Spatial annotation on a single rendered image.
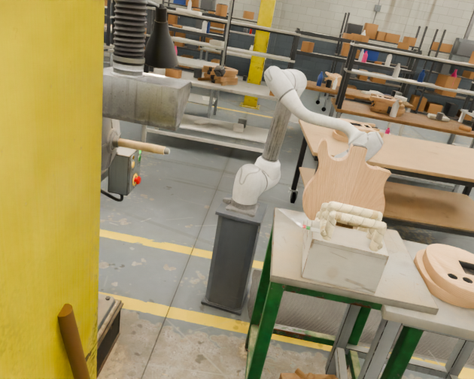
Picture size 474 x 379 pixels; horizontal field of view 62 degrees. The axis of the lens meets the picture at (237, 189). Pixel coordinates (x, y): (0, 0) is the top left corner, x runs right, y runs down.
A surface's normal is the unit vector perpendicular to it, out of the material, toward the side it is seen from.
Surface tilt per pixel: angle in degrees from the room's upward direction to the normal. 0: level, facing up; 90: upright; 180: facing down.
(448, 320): 0
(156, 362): 0
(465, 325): 0
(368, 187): 90
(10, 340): 90
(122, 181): 90
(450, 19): 90
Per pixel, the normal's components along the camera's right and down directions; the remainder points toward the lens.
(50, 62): 0.98, 0.19
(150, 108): -0.11, 0.40
